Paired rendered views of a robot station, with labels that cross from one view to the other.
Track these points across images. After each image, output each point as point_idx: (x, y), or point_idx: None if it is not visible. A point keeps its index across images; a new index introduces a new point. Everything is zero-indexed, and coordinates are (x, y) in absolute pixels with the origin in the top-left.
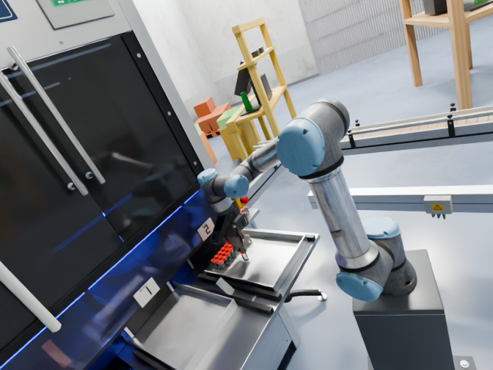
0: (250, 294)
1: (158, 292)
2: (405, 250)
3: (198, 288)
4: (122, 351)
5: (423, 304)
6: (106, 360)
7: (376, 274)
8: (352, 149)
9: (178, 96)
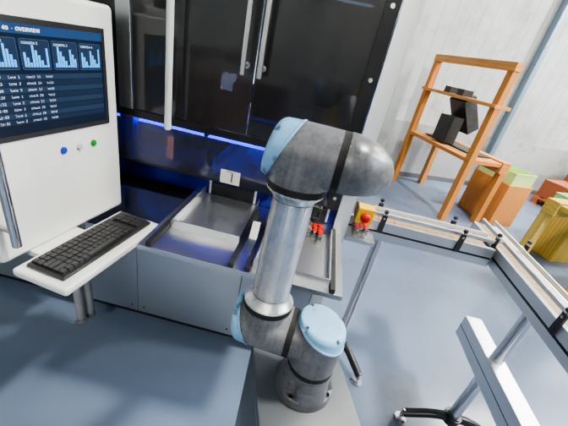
0: (250, 250)
1: (244, 192)
2: (352, 404)
3: (254, 215)
4: (198, 191)
5: (265, 416)
6: (188, 184)
7: (248, 324)
8: (548, 332)
9: (396, 73)
